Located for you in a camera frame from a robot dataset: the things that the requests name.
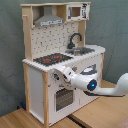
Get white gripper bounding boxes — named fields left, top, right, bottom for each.
left=55, top=65, right=75, bottom=88

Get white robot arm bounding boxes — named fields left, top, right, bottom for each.
left=56, top=65, right=128, bottom=97

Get wooden toy kitchen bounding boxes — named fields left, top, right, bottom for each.
left=22, top=2, right=105, bottom=128

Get right red oven knob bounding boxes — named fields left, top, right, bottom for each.
left=72, top=66, right=79, bottom=72

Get black stovetop red burners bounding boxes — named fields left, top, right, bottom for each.
left=34, top=53, right=71, bottom=66

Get white cupboard door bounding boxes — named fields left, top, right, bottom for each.
left=79, top=55, right=102, bottom=106

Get oven door with window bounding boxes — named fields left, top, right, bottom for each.
left=56, top=89, right=73, bottom=111

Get metal sink basin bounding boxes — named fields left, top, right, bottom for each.
left=66, top=47, right=94, bottom=56

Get black toy faucet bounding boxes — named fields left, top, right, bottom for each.
left=67, top=33, right=83, bottom=49

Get grey range hood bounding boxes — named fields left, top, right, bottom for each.
left=34, top=6, right=64, bottom=27

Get toy microwave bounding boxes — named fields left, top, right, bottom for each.
left=67, top=3, right=90, bottom=21

